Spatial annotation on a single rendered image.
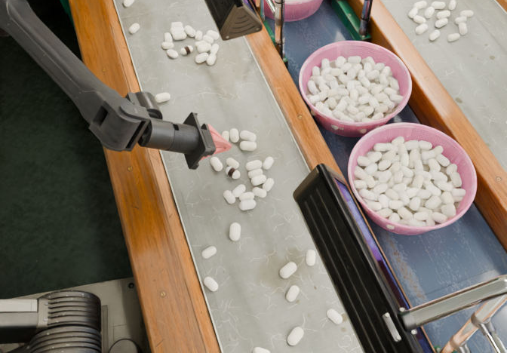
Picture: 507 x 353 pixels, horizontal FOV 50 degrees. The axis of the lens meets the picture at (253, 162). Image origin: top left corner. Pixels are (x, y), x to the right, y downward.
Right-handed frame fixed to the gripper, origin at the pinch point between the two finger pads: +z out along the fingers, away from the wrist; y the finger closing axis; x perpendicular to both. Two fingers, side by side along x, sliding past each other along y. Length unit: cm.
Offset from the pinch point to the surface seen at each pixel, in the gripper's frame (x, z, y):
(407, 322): -28, -12, -52
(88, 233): 94, 16, 40
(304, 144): -6.1, 17.2, -1.1
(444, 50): -33, 53, 15
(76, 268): 98, 11, 28
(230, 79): 1.4, 11.7, 25.5
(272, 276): 6.7, 5.8, -26.7
